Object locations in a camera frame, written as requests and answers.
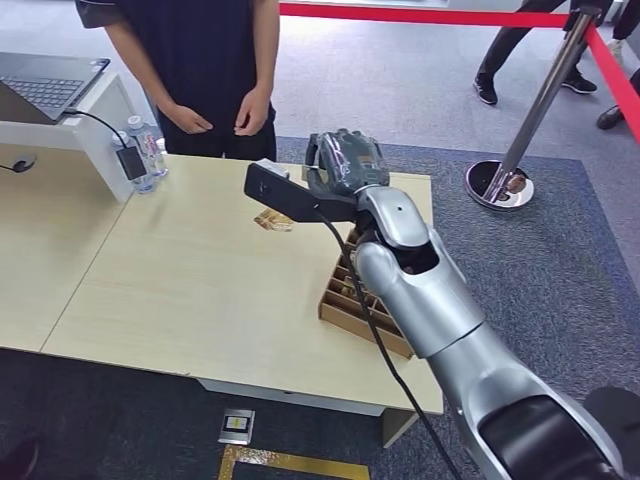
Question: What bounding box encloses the person with white shoes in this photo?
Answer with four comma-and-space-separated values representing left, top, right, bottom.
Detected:
606, 0, 640, 66

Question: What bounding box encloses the person's right hand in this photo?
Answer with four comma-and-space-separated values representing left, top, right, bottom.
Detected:
164, 102, 214, 136

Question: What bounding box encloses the person's left hand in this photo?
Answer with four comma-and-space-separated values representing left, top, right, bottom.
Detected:
233, 84, 272, 138

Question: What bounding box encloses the yellow hotel key card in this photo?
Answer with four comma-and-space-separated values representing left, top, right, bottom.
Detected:
254, 207, 295, 234

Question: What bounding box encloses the white desk riser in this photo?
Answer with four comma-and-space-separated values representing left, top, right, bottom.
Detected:
0, 71, 138, 205

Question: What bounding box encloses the black laptop power cable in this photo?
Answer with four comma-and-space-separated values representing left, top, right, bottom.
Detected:
60, 107, 132, 152

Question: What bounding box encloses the chrome stanchion post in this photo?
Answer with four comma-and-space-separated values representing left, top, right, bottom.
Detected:
465, 5, 604, 213

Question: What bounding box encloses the black power adapter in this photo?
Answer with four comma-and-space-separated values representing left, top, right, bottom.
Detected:
115, 144, 149, 182

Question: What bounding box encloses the white desk base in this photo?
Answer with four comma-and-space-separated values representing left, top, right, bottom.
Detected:
197, 377, 420, 450

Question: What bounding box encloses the dark yellow key card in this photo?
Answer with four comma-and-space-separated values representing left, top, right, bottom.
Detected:
340, 276, 374, 307

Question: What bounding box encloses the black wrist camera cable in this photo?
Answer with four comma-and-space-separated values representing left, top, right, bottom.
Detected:
313, 208, 465, 480

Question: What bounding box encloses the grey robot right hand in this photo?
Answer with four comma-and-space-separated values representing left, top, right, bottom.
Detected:
305, 128, 392, 197

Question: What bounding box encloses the grey laptop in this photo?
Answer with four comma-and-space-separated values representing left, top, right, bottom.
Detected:
0, 51, 111, 125

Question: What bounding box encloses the wooden divided card box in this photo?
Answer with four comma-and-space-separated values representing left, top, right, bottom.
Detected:
318, 225, 416, 360

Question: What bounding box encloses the person with black shoes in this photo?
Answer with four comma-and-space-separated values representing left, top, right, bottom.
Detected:
472, 0, 599, 107
595, 66, 640, 132

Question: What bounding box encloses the red barrier belt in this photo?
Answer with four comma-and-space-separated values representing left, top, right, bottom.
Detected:
583, 23, 640, 146
278, 1, 571, 30

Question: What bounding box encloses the clear water bottle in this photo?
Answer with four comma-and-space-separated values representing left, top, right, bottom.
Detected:
110, 130, 156, 195
125, 115, 170, 180

